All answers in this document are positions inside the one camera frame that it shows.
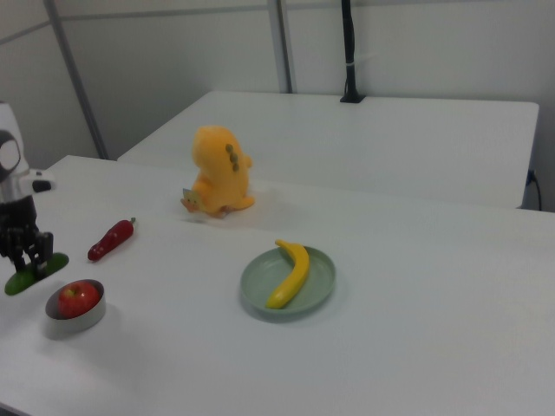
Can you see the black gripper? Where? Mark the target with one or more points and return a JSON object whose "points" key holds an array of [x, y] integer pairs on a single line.
{"points": [[17, 214]]}

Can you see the green cucumber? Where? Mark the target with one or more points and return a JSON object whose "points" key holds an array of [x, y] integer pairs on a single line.
{"points": [[17, 284]]}

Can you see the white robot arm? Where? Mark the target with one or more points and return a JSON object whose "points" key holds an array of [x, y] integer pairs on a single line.
{"points": [[11, 151]]}

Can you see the round metal bowl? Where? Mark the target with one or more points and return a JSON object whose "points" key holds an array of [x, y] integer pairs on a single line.
{"points": [[78, 327]]}

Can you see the red apple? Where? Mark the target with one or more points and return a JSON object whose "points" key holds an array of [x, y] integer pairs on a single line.
{"points": [[77, 300]]}

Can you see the red chili pepper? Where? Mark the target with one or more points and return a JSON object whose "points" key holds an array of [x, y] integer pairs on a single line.
{"points": [[112, 238]]}

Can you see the orange plush toy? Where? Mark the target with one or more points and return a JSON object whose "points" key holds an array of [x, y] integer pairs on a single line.
{"points": [[217, 173]]}

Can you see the pale green plate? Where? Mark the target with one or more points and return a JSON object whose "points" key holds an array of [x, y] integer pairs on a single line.
{"points": [[260, 281]]}

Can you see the yellow banana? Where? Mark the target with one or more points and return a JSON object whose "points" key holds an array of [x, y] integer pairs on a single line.
{"points": [[295, 273]]}

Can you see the grey partition post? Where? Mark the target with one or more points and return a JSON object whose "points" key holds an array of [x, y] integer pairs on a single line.
{"points": [[282, 43], [78, 86]]}

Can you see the black camera pole with base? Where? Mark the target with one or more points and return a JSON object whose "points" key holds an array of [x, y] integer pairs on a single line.
{"points": [[349, 52]]}

